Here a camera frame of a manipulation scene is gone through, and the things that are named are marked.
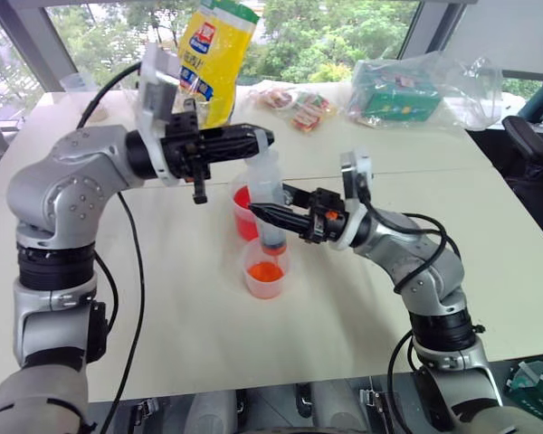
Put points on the short clear cup red liquid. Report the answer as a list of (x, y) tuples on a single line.
[(264, 276)]

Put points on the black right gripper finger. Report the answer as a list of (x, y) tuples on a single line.
[(301, 196), (285, 218)]

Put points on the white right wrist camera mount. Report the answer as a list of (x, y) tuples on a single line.
[(355, 172)]

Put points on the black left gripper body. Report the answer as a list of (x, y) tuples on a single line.
[(183, 149)]

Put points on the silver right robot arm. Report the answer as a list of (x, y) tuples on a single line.
[(425, 253)]

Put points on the green printed box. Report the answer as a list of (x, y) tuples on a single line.
[(393, 97)]

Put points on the yellow snack bag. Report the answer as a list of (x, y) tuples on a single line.
[(217, 59)]

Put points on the clear plastic syringe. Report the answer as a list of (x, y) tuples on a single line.
[(264, 181)]

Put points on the grey rounded robot leg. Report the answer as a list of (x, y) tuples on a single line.
[(339, 407), (212, 413)]

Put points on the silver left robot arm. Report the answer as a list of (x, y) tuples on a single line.
[(63, 181)]

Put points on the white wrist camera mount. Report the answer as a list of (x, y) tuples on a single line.
[(151, 95), (355, 172)]

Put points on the green white carton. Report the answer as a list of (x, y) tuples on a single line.
[(536, 384)]

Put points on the round red snack packet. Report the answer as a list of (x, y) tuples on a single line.
[(273, 97)]

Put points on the black office chair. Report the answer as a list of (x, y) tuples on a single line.
[(531, 149)]

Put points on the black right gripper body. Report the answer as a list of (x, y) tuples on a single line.
[(326, 221)]

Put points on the red green snack packet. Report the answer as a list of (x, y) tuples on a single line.
[(312, 113)]

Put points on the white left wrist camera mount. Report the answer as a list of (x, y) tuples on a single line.
[(151, 95)]

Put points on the tall clear cup red liquid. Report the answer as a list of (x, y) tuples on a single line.
[(243, 212)]

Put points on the clear plastic bag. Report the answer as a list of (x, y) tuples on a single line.
[(470, 90)]

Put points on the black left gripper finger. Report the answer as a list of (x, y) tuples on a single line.
[(228, 135), (231, 153)]

